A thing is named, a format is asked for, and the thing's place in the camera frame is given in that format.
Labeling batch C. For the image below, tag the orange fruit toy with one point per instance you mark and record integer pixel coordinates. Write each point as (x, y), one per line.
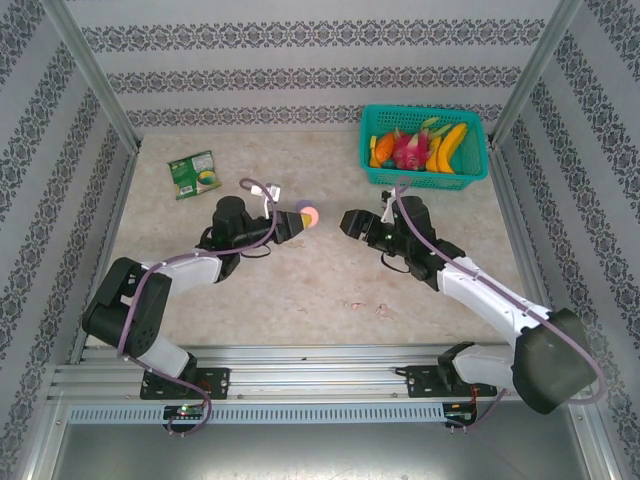
(384, 148)

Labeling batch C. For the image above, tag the right aluminium side rail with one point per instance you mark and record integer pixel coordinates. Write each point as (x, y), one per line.
(522, 240)

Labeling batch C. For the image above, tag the aluminium mounting rail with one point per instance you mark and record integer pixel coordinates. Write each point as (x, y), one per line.
(320, 375)

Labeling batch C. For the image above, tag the left aluminium side rail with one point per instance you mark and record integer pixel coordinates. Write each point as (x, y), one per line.
(121, 200)

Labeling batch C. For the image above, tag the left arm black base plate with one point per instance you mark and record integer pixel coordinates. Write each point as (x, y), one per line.
(217, 382)

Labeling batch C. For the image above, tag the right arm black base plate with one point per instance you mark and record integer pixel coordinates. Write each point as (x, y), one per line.
(417, 382)

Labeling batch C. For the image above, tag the aluminium frame post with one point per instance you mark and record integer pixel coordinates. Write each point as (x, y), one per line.
(536, 70)
(92, 70)

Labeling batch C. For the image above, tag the yellow banana toy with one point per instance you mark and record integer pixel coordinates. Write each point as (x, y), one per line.
(450, 145)

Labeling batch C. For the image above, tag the pink earbud charging case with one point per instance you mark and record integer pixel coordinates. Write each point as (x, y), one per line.
(312, 217)

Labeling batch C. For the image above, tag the left aluminium frame post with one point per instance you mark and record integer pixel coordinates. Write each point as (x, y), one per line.
(92, 70)

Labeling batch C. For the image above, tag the yellow fruit slice toy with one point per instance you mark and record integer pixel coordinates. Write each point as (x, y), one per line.
(372, 147)

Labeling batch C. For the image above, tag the purple earbud charging case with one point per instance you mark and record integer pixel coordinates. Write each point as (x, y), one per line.
(302, 203)

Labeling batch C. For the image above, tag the pink dragon fruit toy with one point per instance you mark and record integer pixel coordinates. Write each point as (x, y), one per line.
(410, 150)

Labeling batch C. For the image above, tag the teal plastic basket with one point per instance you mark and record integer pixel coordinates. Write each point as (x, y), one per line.
(415, 182)

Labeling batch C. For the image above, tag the right aluminium frame post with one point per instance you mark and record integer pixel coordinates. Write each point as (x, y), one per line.
(536, 70)

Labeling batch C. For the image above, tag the green snack packet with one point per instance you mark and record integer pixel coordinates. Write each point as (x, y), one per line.
(192, 172)

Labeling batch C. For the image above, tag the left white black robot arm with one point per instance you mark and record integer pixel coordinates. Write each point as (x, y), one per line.
(190, 270)

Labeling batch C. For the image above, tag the grey metal panel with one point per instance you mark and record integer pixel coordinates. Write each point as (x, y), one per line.
(320, 455)

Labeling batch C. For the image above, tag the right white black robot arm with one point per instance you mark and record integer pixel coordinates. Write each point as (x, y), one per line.
(490, 300)

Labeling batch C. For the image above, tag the aluminium side rail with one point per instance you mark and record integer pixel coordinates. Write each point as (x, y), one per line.
(522, 240)
(121, 200)

